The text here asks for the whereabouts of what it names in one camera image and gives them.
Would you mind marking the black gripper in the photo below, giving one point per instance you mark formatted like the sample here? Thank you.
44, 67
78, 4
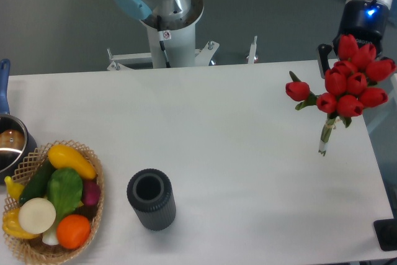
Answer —
365, 21

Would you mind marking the red tulip bouquet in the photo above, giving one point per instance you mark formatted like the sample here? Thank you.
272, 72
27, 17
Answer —
351, 87

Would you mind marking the black device at table edge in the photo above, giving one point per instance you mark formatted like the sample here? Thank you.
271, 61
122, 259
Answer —
386, 233

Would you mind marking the dark grey ribbed vase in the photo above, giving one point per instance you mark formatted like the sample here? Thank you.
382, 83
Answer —
151, 196

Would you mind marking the purple red onion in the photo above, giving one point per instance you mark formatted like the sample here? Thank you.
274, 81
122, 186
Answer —
91, 193

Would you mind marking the yellow squash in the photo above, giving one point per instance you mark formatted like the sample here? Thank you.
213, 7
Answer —
62, 156

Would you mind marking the green lettuce leaf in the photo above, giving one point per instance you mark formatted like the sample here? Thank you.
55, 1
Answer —
64, 191

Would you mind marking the orange fruit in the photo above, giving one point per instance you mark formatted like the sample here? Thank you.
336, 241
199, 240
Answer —
73, 231

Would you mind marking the dark green cucumber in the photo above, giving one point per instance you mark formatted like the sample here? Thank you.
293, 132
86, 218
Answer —
37, 186

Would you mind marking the white round onion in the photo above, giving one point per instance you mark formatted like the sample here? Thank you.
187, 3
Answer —
37, 215

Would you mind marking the woven wicker basket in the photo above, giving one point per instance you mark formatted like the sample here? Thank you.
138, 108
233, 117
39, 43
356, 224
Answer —
34, 251

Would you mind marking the yellow bell pepper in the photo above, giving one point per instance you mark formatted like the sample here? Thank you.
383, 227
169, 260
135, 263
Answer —
12, 227

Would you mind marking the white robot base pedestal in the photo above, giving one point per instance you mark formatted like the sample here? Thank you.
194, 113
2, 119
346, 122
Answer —
168, 49

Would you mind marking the blue handled saucepan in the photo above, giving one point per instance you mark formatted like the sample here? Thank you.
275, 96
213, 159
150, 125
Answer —
16, 140

